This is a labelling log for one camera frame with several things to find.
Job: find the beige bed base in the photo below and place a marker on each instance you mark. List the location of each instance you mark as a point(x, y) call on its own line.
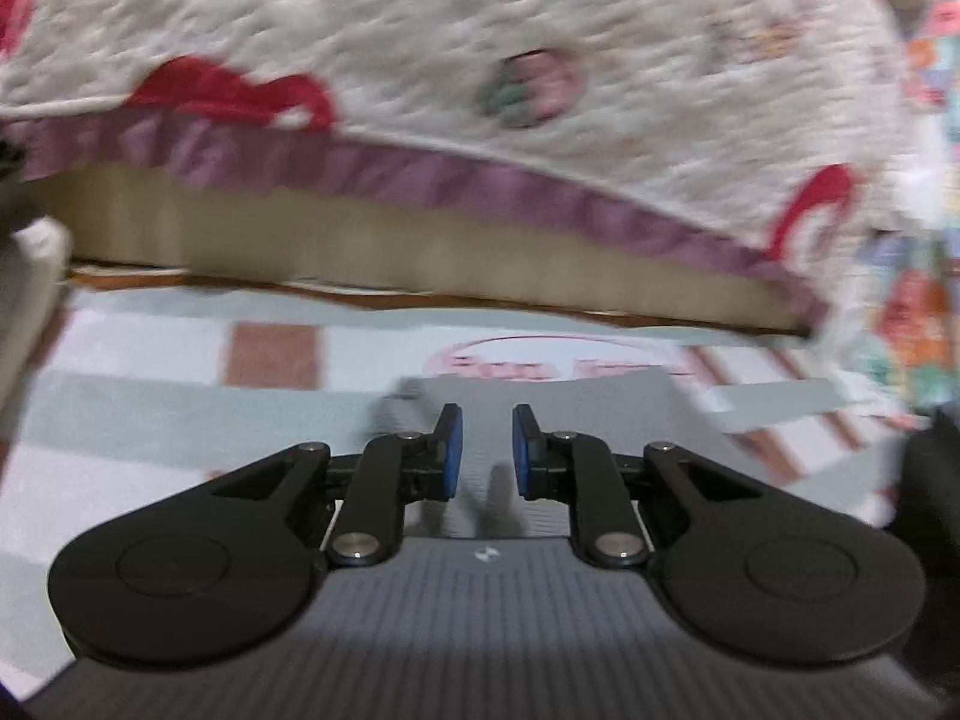
point(375, 240)

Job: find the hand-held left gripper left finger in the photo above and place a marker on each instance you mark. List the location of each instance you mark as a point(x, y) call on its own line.
point(451, 450)

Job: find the light grey folded garment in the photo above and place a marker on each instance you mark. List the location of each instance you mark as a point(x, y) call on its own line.
point(22, 315)

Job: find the floral patchwork quilt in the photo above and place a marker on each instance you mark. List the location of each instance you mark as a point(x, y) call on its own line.
point(915, 315)

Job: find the grey waffle-knit shirt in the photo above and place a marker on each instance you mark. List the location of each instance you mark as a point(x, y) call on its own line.
point(487, 401)

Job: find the striped checked rug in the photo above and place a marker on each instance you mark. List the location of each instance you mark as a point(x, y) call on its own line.
point(150, 405)

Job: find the white quilt with red bears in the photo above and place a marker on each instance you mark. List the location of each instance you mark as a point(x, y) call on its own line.
point(450, 30)

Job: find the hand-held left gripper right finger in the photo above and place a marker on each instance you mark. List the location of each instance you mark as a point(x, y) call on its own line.
point(523, 450)

